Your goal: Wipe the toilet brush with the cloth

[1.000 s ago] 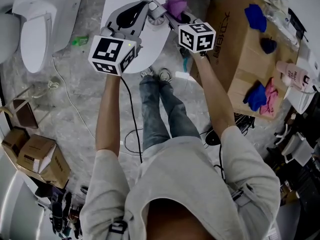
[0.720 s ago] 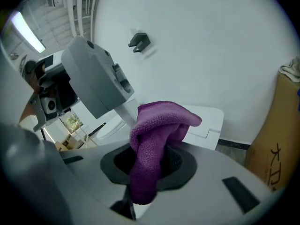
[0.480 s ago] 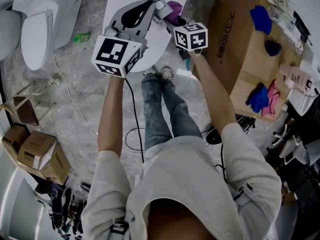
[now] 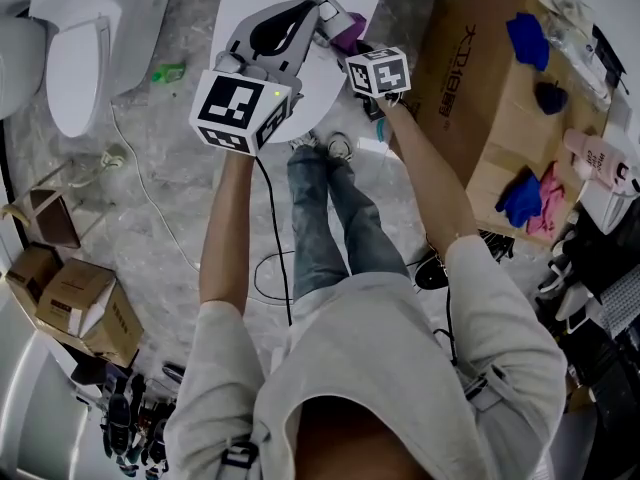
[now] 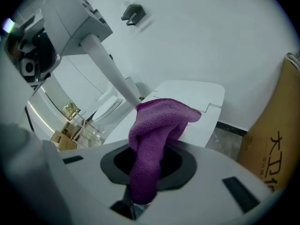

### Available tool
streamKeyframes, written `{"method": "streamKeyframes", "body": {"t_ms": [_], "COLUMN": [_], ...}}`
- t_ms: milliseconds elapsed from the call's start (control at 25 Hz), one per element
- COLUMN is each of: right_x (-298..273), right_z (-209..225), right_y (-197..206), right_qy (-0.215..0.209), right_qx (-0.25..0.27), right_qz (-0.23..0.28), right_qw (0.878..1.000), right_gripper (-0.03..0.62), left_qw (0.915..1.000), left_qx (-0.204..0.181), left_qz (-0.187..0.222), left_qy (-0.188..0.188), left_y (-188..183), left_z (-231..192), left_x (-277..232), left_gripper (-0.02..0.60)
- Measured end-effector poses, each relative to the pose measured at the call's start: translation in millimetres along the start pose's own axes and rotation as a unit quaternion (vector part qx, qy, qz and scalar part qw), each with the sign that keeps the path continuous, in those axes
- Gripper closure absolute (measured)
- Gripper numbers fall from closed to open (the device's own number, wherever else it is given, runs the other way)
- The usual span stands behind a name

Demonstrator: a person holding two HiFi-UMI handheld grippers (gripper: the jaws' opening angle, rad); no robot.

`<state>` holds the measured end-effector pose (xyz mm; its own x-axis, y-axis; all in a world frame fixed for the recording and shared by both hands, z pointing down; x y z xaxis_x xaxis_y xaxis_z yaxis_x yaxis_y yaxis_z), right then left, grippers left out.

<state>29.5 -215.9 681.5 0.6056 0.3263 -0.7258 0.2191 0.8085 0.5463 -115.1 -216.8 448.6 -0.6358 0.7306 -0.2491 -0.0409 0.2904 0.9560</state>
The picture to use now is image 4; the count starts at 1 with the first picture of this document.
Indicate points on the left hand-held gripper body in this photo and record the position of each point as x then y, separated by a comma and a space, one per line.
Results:
240, 110

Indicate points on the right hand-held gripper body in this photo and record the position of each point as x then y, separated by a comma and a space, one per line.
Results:
380, 73

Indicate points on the purple cloth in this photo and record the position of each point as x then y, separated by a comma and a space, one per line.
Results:
350, 33

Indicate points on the teal white toilet brush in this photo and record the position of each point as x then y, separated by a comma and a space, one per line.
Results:
381, 129

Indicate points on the person's left forearm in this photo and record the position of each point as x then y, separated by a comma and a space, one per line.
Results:
230, 228

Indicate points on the person's right forearm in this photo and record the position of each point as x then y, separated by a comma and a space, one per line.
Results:
430, 178

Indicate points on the blue cloth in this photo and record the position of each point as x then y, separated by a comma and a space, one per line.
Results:
522, 200
527, 40

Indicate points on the white toilet with narrow lid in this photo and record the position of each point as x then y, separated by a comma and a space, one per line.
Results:
75, 68

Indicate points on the dark navy cloth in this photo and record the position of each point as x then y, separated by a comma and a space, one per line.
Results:
550, 97

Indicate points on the pink cloth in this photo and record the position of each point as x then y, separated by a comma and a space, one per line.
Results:
549, 208

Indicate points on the white round toilet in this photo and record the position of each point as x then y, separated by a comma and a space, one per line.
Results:
17, 63

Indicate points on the person's left hand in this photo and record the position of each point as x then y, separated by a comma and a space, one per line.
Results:
250, 68

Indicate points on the person's left sneaker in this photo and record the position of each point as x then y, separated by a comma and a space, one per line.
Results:
304, 141

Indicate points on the person's sneaker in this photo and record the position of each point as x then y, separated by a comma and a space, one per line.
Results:
340, 146
304, 141

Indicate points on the green plastic object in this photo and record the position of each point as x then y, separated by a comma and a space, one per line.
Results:
168, 73

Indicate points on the person's right sneaker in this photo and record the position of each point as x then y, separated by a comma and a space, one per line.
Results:
340, 146

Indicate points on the large printed cardboard box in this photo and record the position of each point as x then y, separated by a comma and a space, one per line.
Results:
475, 98

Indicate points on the white power plug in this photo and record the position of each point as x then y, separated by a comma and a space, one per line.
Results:
114, 156

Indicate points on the person's blue jeans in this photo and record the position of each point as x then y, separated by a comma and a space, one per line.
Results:
320, 228

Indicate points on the clear plastic packaging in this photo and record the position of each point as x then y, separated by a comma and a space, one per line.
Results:
580, 60

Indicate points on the black round device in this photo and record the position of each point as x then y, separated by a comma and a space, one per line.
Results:
430, 274

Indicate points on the pink bottle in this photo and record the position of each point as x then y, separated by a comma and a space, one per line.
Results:
595, 160

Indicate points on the cardboard box with white flap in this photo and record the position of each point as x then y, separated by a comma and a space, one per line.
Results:
90, 313

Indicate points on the white plastic appliance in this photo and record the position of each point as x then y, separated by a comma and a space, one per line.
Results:
607, 205

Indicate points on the small cardboard box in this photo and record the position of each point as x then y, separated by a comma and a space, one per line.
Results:
30, 273

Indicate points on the person's grey sweatshirt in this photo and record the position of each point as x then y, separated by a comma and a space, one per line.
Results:
370, 348

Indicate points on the pile of dark shoes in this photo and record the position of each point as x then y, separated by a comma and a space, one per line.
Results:
132, 430

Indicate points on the white bathtub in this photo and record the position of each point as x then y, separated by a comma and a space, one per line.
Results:
35, 408

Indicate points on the brown stool with white frame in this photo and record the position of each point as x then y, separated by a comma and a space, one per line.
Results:
52, 218

